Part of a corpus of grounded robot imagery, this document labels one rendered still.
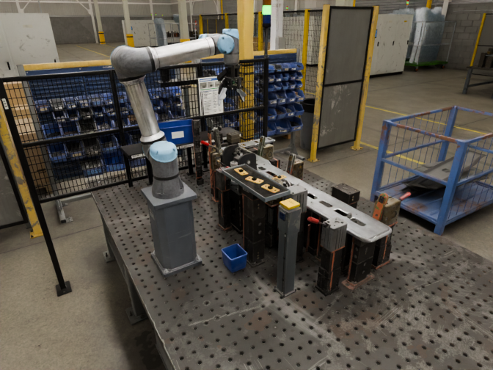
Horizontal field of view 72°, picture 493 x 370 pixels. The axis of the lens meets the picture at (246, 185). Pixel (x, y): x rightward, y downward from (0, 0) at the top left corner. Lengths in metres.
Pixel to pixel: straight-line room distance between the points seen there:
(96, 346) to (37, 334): 0.43
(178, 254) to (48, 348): 1.21
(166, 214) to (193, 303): 0.41
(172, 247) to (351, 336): 0.87
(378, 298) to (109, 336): 1.69
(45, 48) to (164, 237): 6.88
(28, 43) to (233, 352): 7.46
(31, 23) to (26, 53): 0.55
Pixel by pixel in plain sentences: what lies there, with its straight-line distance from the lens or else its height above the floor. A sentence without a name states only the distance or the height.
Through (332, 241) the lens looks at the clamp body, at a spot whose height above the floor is 1.00.
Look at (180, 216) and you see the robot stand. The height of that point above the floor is 1.00.
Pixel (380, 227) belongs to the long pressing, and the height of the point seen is 1.00.
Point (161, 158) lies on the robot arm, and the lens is 1.53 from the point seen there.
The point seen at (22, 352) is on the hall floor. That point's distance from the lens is 2.71.
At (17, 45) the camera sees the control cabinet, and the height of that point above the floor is 1.44.
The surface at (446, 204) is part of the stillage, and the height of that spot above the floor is 0.38.
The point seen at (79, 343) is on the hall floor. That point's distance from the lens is 2.59.
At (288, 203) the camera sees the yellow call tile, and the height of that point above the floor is 1.16.
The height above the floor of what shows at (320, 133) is 0.38.
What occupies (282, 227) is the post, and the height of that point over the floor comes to 1.05.
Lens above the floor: 1.82
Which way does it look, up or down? 26 degrees down
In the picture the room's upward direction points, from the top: 1 degrees counter-clockwise
